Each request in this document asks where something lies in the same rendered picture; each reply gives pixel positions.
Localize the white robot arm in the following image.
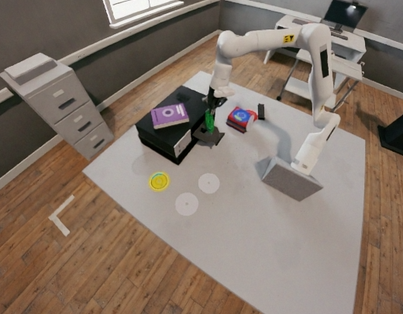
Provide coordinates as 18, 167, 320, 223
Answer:
210, 23, 340, 175

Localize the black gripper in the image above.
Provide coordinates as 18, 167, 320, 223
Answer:
201, 85, 228, 115

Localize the yellow cd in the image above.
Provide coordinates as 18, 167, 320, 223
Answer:
148, 171, 170, 192

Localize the green-labelled cd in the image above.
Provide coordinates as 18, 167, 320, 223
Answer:
205, 110, 214, 133

